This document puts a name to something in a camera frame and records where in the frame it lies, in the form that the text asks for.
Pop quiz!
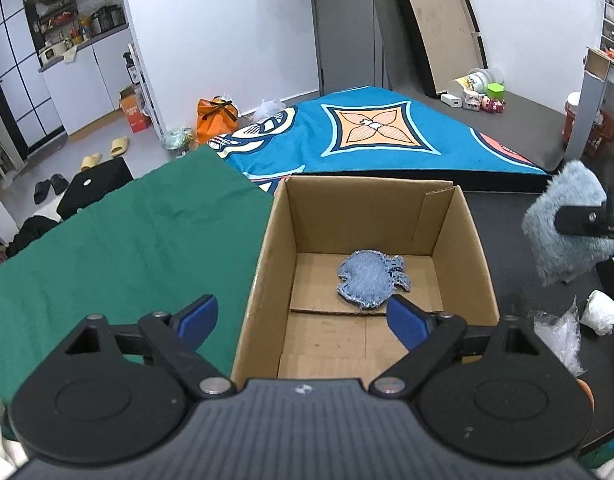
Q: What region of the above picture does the black clothes pile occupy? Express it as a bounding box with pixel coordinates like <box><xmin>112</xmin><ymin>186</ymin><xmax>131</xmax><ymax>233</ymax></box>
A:
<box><xmin>7</xmin><ymin>215</ymin><xmax>60</xmax><ymax>259</ymax></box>

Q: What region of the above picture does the black laptop bag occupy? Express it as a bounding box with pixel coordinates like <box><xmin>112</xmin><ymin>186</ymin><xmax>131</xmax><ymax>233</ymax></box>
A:
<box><xmin>57</xmin><ymin>157</ymin><xmax>134</xmax><ymax>221</ymax></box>

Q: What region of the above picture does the black shallow tray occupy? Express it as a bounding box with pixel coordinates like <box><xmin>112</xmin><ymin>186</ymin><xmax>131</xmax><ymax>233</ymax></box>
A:
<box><xmin>267</xmin><ymin>172</ymin><xmax>614</xmax><ymax>456</ymax></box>

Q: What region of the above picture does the blue printed blanket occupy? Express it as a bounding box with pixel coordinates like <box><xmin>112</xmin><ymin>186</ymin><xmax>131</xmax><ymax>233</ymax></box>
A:
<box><xmin>209</xmin><ymin>86</ymin><xmax>552</xmax><ymax>196</ymax></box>

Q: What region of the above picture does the blue denim patch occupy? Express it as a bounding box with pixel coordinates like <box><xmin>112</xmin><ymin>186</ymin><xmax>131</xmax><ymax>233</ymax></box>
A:
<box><xmin>335</xmin><ymin>250</ymin><xmax>412</xmax><ymax>310</ymax></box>

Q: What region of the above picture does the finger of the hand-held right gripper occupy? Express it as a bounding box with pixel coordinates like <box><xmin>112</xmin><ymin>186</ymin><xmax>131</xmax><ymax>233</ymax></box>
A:
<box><xmin>554</xmin><ymin>199</ymin><xmax>614</xmax><ymax>239</ymax></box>

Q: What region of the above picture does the white kitchen cabinet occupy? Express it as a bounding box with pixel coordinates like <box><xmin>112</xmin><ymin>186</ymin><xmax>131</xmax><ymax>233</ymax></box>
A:
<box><xmin>19</xmin><ymin>0</ymin><xmax>138</xmax><ymax>137</ymax></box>

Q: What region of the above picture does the white plastic jar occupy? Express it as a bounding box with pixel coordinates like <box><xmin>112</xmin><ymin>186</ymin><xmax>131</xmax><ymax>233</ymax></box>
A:
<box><xmin>449</xmin><ymin>67</ymin><xmax>505</xmax><ymax>98</ymax></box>

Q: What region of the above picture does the white crumpled tissue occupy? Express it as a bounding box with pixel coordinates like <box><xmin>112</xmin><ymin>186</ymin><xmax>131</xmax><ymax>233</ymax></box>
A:
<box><xmin>579</xmin><ymin>290</ymin><xmax>614</xmax><ymax>336</ymax></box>

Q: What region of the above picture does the cardboard box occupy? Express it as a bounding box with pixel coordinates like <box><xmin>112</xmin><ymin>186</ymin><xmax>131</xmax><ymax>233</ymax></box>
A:
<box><xmin>230</xmin><ymin>176</ymin><xmax>501</xmax><ymax>391</ymax></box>

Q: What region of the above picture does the white table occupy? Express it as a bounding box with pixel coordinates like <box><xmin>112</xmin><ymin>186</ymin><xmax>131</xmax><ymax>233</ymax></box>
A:
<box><xmin>567</xmin><ymin>47</ymin><xmax>614</xmax><ymax>162</ymax></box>

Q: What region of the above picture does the white plastic bag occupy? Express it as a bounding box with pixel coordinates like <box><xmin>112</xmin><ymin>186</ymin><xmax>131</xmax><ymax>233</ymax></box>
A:
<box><xmin>249</xmin><ymin>99</ymin><xmax>288</xmax><ymax>124</ymax></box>

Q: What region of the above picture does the black framed glass door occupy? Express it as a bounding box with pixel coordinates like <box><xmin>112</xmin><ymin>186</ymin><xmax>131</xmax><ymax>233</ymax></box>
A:
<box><xmin>0</xmin><ymin>0</ymin><xmax>68</xmax><ymax>153</ymax></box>

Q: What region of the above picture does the clear bag with green contents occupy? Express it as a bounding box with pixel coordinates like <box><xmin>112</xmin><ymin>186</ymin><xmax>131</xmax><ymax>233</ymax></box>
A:
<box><xmin>163</xmin><ymin>127</ymin><xmax>198</xmax><ymax>154</ymax></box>

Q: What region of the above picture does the grey-blue fluffy cloth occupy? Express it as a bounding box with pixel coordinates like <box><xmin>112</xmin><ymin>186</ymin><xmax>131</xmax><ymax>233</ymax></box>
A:
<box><xmin>522</xmin><ymin>160</ymin><xmax>614</xmax><ymax>286</ymax></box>

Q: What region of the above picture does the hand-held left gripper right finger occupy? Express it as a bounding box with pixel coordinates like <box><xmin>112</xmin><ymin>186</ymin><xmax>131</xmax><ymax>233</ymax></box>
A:
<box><xmin>369</xmin><ymin>294</ymin><xmax>548</xmax><ymax>401</ymax></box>

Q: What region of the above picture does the grey upright panel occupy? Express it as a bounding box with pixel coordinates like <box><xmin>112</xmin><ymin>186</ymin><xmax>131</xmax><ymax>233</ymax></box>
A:
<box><xmin>307</xmin><ymin>0</ymin><xmax>388</xmax><ymax>97</ymax></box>

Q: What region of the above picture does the orange paper bag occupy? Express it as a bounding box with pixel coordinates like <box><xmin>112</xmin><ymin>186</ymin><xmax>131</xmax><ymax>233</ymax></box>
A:
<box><xmin>196</xmin><ymin>96</ymin><xmax>240</xmax><ymax>146</ymax></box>

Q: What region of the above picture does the orange carton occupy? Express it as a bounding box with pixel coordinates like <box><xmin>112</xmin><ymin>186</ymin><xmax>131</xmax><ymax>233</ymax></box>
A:
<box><xmin>119</xmin><ymin>87</ymin><xmax>152</xmax><ymax>134</ymax></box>

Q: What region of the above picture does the clear plastic wrap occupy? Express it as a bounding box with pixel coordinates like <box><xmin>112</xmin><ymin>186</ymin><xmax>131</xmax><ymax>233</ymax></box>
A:
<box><xmin>529</xmin><ymin>297</ymin><xmax>588</xmax><ymax>378</ymax></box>

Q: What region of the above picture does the brown board with black frame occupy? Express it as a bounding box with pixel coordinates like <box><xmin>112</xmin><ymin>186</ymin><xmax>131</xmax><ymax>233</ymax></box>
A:
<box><xmin>384</xmin><ymin>0</ymin><xmax>488</xmax><ymax>99</ymax></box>

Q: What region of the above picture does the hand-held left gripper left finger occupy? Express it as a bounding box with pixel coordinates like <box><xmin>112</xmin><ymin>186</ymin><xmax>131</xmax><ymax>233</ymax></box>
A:
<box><xmin>67</xmin><ymin>294</ymin><xmax>238</xmax><ymax>401</ymax></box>

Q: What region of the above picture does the green cloth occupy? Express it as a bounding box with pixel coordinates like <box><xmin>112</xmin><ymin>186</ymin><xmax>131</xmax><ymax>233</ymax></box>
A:
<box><xmin>0</xmin><ymin>146</ymin><xmax>274</xmax><ymax>441</ymax></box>

